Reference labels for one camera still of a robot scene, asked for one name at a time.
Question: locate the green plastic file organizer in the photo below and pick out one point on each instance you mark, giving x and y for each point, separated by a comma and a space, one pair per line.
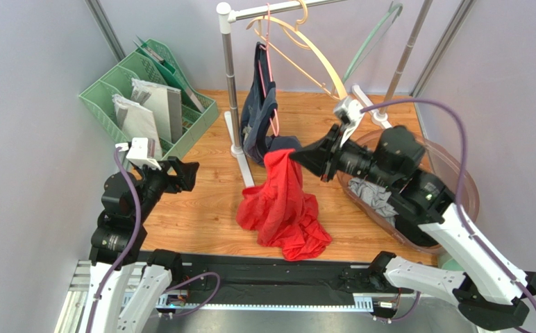
97, 98

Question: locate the transparent brown plastic basin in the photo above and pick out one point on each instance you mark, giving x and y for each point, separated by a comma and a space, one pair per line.
438, 161

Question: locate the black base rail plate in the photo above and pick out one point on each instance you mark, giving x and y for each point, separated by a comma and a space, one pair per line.
232, 280

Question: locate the grey booklet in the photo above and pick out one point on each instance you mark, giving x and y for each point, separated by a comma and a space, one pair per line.
135, 120
165, 103

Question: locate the grey garment in basin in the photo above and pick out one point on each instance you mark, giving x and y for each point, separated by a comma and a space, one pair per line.
376, 197

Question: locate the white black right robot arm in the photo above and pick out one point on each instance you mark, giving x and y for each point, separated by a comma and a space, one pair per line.
488, 291

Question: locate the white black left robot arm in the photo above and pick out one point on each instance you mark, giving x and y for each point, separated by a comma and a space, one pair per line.
117, 241

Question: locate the mint green cup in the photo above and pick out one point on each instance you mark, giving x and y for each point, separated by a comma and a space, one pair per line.
446, 262

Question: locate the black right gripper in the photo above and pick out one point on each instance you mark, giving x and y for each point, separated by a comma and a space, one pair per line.
331, 154

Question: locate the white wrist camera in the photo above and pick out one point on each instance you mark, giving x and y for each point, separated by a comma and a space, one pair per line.
349, 111
140, 152

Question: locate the mint green hanger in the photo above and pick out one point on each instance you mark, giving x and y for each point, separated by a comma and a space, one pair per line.
375, 35

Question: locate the white metal clothes rack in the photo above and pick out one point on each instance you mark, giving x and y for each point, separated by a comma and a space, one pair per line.
289, 15

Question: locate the cream plastic hanger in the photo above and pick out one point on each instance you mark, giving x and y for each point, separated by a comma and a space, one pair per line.
309, 51

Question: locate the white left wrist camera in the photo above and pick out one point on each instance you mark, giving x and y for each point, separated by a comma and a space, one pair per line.
140, 152

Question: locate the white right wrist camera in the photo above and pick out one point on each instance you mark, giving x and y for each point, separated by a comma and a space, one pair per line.
349, 111

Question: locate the red tank top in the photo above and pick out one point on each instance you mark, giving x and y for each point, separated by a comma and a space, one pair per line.
282, 214

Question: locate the green clipboard in organizer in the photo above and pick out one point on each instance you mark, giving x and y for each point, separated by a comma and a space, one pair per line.
174, 79

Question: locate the pink wire hanger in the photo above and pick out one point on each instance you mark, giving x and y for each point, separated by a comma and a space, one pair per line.
264, 77

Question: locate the grey booklet front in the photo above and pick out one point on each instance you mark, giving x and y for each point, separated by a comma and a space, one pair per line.
135, 120

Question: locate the dark blue tank top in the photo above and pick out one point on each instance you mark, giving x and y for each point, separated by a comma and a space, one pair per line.
253, 130

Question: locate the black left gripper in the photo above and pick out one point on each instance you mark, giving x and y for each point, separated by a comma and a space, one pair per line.
186, 175

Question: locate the grey booklet rear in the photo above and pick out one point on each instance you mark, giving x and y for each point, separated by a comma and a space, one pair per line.
165, 103

